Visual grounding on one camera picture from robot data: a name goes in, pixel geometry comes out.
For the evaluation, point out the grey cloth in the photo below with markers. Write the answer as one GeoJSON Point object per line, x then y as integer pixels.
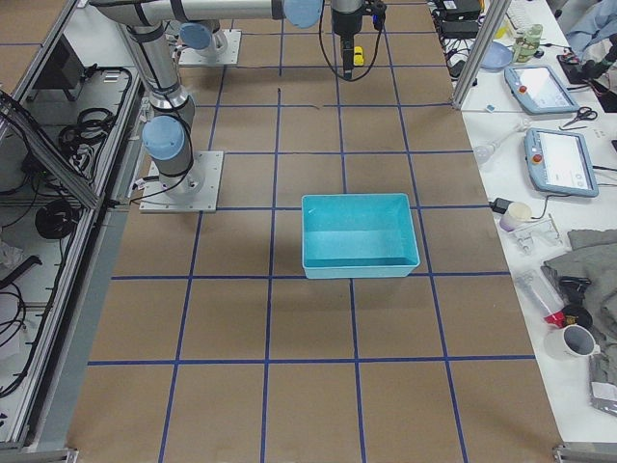
{"type": "Point", "coordinates": [593, 256]}

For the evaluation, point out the white mug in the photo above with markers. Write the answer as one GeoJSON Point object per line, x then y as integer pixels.
{"type": "Point", "coordinates": [570, 342]}

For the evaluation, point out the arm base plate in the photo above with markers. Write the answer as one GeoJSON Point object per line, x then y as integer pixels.
{"type": "Point", "coordinates": [200, 48]}
{"type": "Point", "coordinates": [197, 192]}

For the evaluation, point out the upper teach pendant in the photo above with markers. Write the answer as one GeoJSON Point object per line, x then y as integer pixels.
{"type": "Point", "coordinates": [539, 91]}

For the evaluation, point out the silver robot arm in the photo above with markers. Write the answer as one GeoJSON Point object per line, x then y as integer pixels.
{"type": "Point", "coordinates": [167, 137]}
{"type": "Point", "coordinates": [302, 14]}

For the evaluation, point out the teach pendant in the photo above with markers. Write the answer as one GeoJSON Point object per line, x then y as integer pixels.
{"type": "Point", "coordinates": [559, 162]}
{"type": "Point", "coordinates": [539, 91]}

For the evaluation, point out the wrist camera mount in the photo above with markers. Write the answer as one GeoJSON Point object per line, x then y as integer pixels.
{"type": "Point", "coordinates": [376, 9]}

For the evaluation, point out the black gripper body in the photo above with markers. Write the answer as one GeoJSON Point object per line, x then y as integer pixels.
{"type": "Point", "coordinates": [345, 24]}

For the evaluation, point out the teal plastic bin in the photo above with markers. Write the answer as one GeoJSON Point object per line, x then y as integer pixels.
{"type": "Point", "coordinates": [353, 236]}

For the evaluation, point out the paper cup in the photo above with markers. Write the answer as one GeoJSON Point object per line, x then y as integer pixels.
{"type": "Point", "coordinates": [515, 215]}

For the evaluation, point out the lower teach pendant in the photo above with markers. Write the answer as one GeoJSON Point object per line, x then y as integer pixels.
{"type": "Point", "coordinates": [559, 162]}

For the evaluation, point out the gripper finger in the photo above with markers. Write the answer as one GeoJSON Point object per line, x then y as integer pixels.
{"type": "Point", "coordinates": [347, 59]}

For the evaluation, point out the yellow beetle toy car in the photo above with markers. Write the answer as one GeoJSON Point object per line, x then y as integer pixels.
{"type": "Point", "coordinates": [358, 57]}

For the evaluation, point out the blue plastic plate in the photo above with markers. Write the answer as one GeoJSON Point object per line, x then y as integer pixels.
{"type": "Point", "coordinates": [497, 57]}

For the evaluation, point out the aluminium frame post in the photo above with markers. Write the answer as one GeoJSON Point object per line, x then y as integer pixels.
{"type": "Point", "coordinates": [494, 16]}

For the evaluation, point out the black scissors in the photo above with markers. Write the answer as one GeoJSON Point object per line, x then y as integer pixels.
{"type": "Point", "coordinates": [584, 113]}

